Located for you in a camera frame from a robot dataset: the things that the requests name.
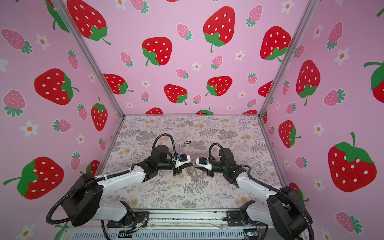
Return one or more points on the aluminium corner post right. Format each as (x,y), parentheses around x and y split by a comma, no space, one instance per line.
(300,30)

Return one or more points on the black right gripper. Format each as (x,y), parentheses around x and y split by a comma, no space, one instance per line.
(209,173)

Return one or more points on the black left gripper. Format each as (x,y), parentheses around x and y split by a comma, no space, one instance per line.
(178,170)

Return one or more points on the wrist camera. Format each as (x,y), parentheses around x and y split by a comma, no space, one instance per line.
(183,161)
(203,162)

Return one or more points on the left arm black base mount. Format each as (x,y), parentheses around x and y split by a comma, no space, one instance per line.
(131,220)

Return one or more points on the aluminium corner post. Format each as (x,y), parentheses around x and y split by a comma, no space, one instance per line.
(300,30)
(78,38)

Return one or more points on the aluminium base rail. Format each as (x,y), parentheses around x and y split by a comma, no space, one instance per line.
(174,224)

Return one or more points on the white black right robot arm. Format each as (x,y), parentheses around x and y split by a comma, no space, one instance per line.
(286,211)

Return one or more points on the aluminium corner post left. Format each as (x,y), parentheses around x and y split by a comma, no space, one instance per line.
(78,38)

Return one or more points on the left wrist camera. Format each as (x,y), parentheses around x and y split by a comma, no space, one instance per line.
(183,161)

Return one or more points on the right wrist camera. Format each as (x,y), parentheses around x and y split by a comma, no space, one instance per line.
(203,162)

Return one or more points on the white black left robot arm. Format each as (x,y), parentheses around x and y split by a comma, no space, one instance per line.
(85,201)

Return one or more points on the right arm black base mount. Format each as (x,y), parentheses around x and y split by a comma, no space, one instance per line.
(240,219)

